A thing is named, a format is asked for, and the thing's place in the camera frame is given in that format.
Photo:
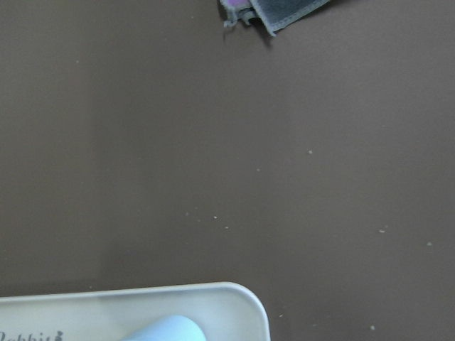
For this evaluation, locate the blue cup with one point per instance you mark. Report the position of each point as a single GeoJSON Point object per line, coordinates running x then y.
{"type": "Point", "coordinates": [173, 327]}

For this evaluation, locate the beige rabbit tray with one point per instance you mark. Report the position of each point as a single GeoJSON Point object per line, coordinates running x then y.
{"type": "Point", "coordinates": [224, 311]}

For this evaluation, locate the grey folded cloth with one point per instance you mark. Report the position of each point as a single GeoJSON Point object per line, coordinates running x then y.
{"type": "Point", "coordinates": [274, 14]}

